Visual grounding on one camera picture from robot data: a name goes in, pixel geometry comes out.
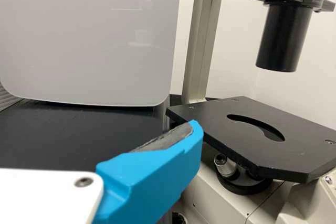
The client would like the white box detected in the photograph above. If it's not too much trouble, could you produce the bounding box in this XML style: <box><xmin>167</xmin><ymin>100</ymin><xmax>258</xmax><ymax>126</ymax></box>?
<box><xmin>0</xmin><ymin>0</ymin><xmax>183</xmax><ymax>107</ymax></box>

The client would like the cream microscope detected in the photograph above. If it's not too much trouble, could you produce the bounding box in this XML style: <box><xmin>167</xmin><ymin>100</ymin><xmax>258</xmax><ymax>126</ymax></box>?
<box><xmin>159</xmin><ymin>0</ymin><xmax>336</xmax><ymax>224</ymax></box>

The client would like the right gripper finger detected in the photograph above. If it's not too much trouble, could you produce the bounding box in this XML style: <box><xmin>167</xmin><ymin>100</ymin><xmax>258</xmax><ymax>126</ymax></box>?
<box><xmin>88</xmin><ymin>119</ymin><xmax>204</xmax><ymax>224</ymax></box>

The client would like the black platform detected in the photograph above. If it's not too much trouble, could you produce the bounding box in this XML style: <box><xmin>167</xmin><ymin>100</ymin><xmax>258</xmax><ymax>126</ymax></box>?
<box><xmin>0</xmin><ymin>94</ymin><xmax>188</xmax><ymax>169</ymax></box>

